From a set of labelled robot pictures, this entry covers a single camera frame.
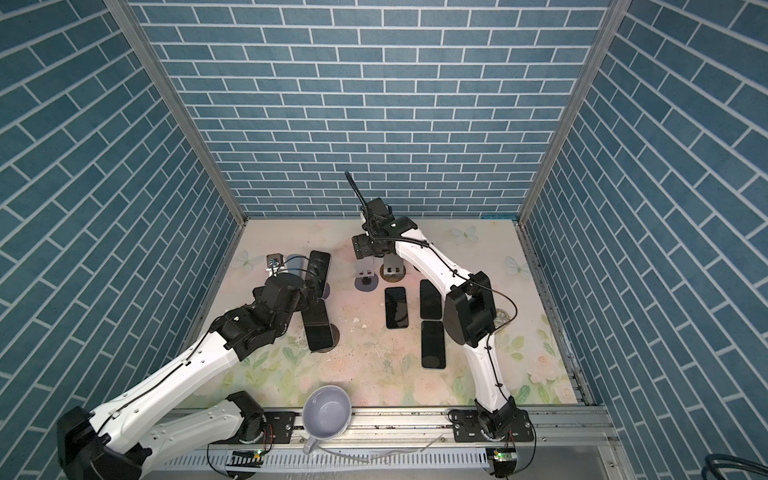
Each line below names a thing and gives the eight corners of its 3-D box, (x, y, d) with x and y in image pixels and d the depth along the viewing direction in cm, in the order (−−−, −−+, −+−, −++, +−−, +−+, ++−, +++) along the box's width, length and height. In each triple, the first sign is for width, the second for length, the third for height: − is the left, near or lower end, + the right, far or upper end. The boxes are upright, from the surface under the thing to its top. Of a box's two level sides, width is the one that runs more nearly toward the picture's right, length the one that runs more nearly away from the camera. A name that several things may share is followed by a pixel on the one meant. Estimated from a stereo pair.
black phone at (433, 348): (422, 368, 86) (422, 366, 84) (420, 323, 95) (420, 320, 93) (447, 368, 86) (448, 366, 84) (442, 323, 95) (443, 320, 93)
